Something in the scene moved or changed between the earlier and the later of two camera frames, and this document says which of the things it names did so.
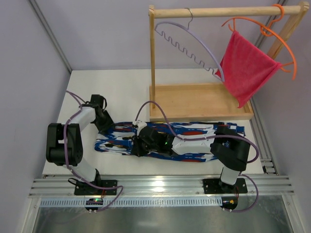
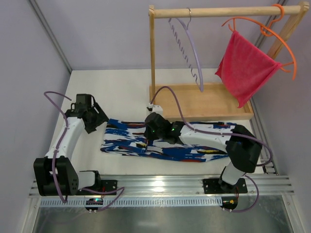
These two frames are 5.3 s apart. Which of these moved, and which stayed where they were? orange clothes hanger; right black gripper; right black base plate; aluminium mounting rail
Moved: right black gripper
Stayed: right black base plate; aluminium mounting rail; orange clothes hanger
